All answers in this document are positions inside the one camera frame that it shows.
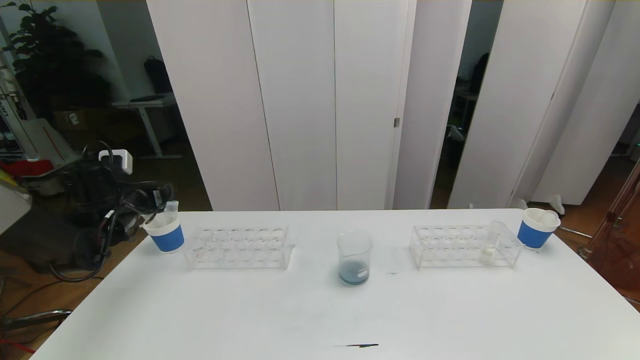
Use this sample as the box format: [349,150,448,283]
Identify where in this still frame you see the white standing desk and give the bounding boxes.
[112,95,183,161]

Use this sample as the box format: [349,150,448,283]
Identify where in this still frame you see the grey metal stand leg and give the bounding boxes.
[0,309,73,331]

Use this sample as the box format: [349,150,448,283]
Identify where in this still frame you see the red floor cable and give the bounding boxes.
[0,339,36,355]

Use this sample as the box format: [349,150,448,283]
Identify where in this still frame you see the black office chair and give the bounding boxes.
[472,52,491,96]

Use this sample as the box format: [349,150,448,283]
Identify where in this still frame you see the black backpack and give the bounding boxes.
[145,56,173,96]

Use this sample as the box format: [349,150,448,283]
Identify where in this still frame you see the dark green potted plant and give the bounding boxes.
[2,0,113,121]

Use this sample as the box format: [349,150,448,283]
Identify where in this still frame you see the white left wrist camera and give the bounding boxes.
[98,149,134,176]

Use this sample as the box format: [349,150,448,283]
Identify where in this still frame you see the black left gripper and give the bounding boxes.
[131,182,175,215]

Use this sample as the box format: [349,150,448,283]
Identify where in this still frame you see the clear plastic test tube rack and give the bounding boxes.
[409,224,523,269]
[184,225,296,271]

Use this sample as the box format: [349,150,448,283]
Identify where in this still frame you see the red plastic item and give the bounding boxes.
[0,159,55,178]

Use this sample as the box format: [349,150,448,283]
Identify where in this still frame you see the white folding partition screen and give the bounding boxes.
[146,0,472,212]
[447,0,640,210]

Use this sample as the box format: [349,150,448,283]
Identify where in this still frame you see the white mobile machine base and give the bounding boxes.
[0,47,96,197]

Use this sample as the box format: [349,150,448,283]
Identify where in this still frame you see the white blue paper cup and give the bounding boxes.
[144,212,185,254]
[516,208,562,250]

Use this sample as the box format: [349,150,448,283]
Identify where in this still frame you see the clear plastic beaker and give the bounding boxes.
[336,230,374,287]

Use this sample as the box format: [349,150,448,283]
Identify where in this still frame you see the white pigment test tube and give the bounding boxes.
[480,220,506,265]

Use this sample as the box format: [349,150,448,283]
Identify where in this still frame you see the brown cardboard box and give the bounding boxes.
[54,109,118,148]

